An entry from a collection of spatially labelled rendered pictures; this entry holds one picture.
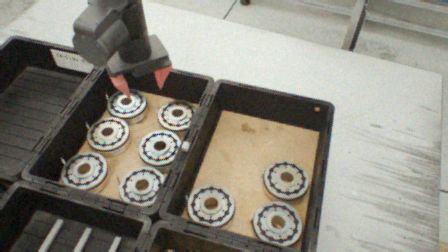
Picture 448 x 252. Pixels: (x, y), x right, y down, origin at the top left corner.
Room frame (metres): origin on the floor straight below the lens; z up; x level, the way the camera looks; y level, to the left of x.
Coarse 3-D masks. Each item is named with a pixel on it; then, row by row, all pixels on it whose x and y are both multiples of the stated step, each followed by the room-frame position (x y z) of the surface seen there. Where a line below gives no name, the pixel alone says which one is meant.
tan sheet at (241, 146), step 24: (240, 120) 0.64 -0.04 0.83; (264, 120) 0.64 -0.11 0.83; (216, 144) 0.55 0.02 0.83; (240, 144) 0.56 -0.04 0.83; (264, 144) 0.56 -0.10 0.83; (288, 144) 0.56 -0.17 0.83; (312, 144) 0.56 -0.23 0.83; (216, 168) 0.48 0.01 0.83; (240, 168) 0.49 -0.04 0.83; (264, 168) 0.49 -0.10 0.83; (312, 168) 0.49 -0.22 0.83; (192, 192) 0.42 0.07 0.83; (240, 192) 0.42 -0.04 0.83; (264, 192) 0.42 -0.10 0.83; (240, 216) 0.36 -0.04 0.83
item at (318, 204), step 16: (224, 80) 0.68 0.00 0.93; (288, 96) 0.63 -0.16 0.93; (304, 96) 0.63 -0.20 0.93; (208, 112) 0.57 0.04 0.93; (192, 144) 0.48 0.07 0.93; (320, 160) 0.45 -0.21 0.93; (176, 176) 0.40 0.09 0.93; (320, 176) 0.41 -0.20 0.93; (320, 192) 0.37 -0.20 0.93; (160, 208) 0.32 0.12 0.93; (320, 208) 0.33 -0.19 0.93; (192, 224) 0.29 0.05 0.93; (240, 240) 0.27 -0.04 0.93; (256, 240) 0.27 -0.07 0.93
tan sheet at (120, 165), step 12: (156, 96) 0.72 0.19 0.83; (144, 120) 0.63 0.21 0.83; (156, 120) 0.63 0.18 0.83; (132, 132) 0.59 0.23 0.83; (144, 132) 0.59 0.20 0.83; (84, 144) 0.54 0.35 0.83; (132, 144) 0.55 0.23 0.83; (120, 156) 0.51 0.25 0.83; (132, 156) 0.51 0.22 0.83; (120, 168) 0.48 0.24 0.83; (132, 168) 0.48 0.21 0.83; (120, 180) 0.44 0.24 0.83; (108, 192) 0.41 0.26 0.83
